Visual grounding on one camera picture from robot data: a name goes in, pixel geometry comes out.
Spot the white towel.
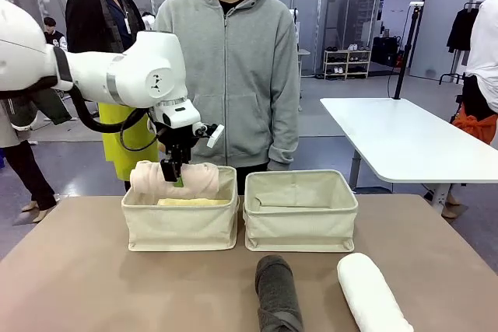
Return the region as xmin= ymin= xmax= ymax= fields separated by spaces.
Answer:
xmin=336 ymin=252 xmax=415 ymax=332

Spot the yellow towel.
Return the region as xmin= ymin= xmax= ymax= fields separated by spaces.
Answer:
xmin=156 ymin=197 xmax=232 ymax=208

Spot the dark grey towel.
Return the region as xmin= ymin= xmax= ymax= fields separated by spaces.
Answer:
xmin=254 ymin=254 xmax=305 ymax=332

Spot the person in dark green jacket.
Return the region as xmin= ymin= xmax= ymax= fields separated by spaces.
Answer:
xmin=0 ymin=89 xmax=73 ymax=225

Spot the wooden shoe rack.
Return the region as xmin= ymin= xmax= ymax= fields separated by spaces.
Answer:
xmin=322 ymin=48 xmax=373 ymax=81

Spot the person with yellow apron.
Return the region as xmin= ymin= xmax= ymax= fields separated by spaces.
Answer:
xmin=65 ymin=0 xmax=161 ymax=192

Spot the black clothes rack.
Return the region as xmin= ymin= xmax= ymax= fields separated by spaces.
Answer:
xmin=438 ymin=1 xmax=482 ymax=86

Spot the beige fabric basket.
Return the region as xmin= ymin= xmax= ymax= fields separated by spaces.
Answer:
xmin=121 ymin=165 xmax=239 ymax=253
xmin=243 ymin=169 xmax=359 ymax=253

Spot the cream towel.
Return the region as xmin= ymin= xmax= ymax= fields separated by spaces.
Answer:
xmin=129 ymin=159 xmax=220 ymax=200

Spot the black tripod pole with device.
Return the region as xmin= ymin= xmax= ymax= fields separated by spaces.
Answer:
xmin=393 ymin=0 xmax=426 ymax=100

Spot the black hanging jacket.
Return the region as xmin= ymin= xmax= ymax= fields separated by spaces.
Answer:
xmin=446 ymin=8 xmax=480 ymax=54

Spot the white table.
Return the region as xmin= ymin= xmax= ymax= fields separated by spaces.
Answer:
xmin=319 ymin=96 xmax=498 ymax=217

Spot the person in grey hoodie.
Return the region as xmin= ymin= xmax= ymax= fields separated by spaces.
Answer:
xmin=153 ymin=0 xmax=301 ymax=173

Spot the black case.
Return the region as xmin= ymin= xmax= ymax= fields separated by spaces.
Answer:
xmin=370 ymin=35 xmax=402 ymax=67

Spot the person in white top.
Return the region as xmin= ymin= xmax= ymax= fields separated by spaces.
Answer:
xmin=440 ymin=0 xmax=498 ymax=220

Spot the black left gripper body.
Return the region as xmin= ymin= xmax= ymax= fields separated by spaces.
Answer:
xmin=156 ymin=124 xmax=208 ymax=163

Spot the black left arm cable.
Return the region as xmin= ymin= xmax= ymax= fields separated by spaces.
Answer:
xmin=68 ymin=86 xmax=161 ymax=153

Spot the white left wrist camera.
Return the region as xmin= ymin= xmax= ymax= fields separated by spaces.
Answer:
xmin=195 ymin=122 xmax=226 ymax=149

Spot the person in black varsity jacket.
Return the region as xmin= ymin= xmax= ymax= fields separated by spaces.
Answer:
xmin=42 ymin=16 xmax=69 ymax=52

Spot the person's left forearm grey sleeve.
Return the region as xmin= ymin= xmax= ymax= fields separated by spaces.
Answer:
xmin=267 ymin=106 xmax=301 ymax=172

